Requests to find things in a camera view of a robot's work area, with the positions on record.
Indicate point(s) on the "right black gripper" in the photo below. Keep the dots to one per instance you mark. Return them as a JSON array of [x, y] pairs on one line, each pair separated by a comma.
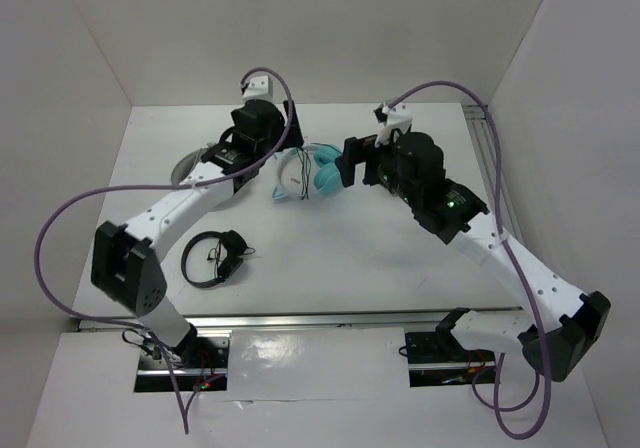
[[358, 150]]

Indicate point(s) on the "white grey gaming headset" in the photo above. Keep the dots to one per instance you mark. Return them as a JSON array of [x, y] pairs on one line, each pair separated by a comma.
[[219, 160]]

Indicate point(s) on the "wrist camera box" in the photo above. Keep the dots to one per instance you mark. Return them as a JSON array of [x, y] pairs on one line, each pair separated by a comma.
[[395, 120], [257, 88]]

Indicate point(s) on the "small black grey headphones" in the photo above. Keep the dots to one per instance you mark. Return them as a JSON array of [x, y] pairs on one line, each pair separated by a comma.
[[226, 256]]

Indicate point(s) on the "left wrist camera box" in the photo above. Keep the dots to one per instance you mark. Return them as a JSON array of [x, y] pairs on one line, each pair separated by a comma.
[[257, 88]]

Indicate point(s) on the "aluminium side rail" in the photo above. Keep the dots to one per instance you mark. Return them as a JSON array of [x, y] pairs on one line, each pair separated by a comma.
[[485, 151]]

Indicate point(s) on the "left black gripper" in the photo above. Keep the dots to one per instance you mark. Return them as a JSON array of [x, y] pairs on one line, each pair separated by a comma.
[[292, 138]]

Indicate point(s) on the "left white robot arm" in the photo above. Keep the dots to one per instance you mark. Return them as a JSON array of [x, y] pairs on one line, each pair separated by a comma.
[[126, 259]]

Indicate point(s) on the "aluminium front rail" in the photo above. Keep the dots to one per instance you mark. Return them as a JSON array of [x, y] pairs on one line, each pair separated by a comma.
[[320, 320]]

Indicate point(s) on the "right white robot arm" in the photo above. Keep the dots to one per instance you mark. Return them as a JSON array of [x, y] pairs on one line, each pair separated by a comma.
[[556, 323]]

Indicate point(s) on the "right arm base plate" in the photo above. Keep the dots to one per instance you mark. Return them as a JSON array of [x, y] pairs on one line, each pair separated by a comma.
[[430, 366]]

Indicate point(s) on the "teal cat-ear headphones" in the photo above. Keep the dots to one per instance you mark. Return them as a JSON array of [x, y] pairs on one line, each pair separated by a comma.
[[307, 172]]

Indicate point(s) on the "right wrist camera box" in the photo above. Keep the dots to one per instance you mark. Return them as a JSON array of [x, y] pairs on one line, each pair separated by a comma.
[[395, 120]]

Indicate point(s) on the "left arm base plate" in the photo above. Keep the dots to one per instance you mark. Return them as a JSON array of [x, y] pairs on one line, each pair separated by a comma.
[[206, 369]]

